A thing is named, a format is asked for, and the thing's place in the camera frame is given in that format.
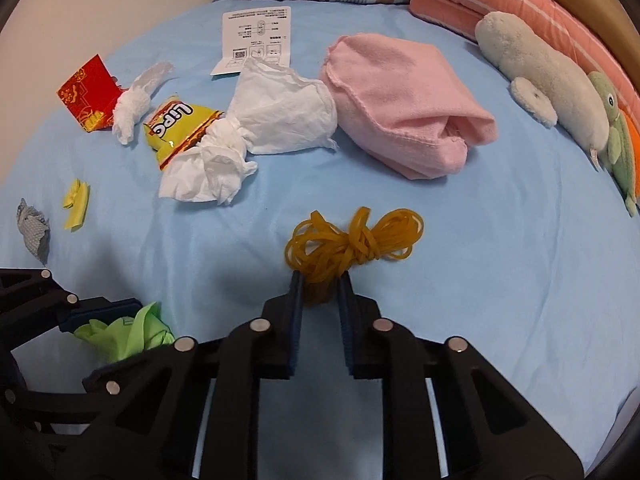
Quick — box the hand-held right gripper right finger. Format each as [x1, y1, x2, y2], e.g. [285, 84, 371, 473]
[337, 275, 586, 480]

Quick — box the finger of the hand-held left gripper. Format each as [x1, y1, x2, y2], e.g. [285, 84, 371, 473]
[0, 268, 144, 356]
[0, 347, 173, 428]

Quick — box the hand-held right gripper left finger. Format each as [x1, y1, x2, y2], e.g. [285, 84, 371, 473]
[65, 272, 306, 480]

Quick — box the green cloth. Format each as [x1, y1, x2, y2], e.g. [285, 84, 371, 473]
[74, 302, 176, 363]

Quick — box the bundle of tan rubber bands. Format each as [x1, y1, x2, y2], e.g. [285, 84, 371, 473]
[284, 206, 426, 306]

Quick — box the yellow snack packet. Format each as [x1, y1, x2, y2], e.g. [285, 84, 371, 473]
[143, 92, 223, 171]

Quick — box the small white twisted tissue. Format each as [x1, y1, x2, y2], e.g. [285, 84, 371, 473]
[111, 61, 175, 146]

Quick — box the grey crumpled scrap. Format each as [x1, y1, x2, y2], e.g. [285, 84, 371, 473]
[16, 198, 51, 266]

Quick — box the small yellow wrapper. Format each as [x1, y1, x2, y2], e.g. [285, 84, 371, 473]
[62, 178, 91, 231]

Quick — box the light blue bed sheet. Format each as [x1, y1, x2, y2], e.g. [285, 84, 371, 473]
[0, 0, 640, 480]

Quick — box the large white knotted tissue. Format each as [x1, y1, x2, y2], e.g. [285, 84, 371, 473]
[159, 56, 339, 206]

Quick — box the red folded envelope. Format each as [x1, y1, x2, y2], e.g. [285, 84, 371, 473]
[56, 53, 123, 133]

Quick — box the pink folded towel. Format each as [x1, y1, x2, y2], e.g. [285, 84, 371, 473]
[320, 33, 498, 181]

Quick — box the white printed leaflet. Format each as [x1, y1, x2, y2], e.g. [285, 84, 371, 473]
[210, 6, 292, 77]

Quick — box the white plush toy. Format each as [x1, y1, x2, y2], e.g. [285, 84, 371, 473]
[474, 11, 611, 171]

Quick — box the green turtle plush toy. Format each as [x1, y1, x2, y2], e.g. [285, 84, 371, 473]
[587, 71, 640, 218]

